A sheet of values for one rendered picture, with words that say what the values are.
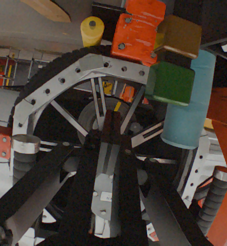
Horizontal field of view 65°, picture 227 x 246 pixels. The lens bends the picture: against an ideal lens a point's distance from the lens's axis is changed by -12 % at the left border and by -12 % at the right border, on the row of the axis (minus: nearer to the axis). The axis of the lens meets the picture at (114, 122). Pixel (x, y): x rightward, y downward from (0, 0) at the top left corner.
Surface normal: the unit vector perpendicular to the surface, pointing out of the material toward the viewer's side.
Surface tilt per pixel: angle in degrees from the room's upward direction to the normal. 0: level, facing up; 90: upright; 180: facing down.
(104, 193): 90
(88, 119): 90
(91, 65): 90
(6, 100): 90
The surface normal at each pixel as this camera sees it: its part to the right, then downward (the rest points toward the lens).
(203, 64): 0.01, 0.12
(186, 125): -0.22, 0.14
